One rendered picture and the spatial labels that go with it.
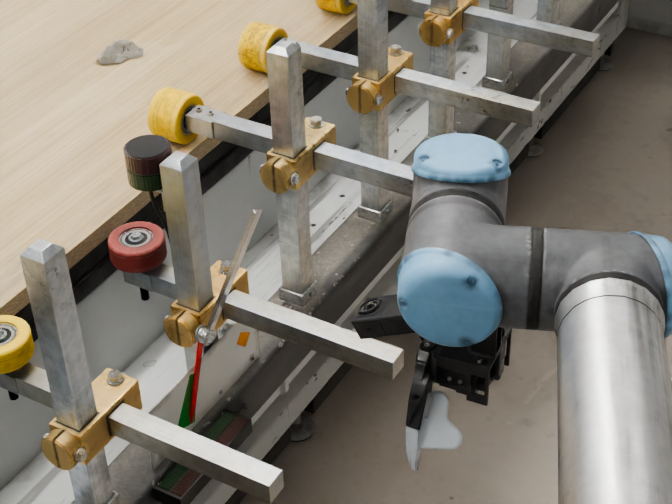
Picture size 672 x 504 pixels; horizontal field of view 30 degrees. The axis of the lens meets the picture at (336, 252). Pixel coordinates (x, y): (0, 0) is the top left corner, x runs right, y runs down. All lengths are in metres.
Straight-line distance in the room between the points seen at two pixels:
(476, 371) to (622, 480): 0.47
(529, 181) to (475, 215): 2.38
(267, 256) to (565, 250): 1.17
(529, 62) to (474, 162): 1.45
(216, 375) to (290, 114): 0.38
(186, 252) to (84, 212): 0.26
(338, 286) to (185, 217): 0.46
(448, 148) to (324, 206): 1.13
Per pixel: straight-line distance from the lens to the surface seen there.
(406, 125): 2.53
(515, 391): 2.83
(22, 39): 2.36
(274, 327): 1.69
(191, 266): 1.64
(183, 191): 1.57
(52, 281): 1.41
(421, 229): 1.11
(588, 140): 3.69
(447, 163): 1.16
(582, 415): 0.91
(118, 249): 1.76
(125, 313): 1.95
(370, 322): 1.33
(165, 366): 1.99
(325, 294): 1.97
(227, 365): 1.79
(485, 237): 1.08
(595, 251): 1.08
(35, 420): 1.86
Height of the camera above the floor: 1.94
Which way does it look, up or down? 37 degrees down
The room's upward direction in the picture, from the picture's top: 2 degrees counter-clockwise
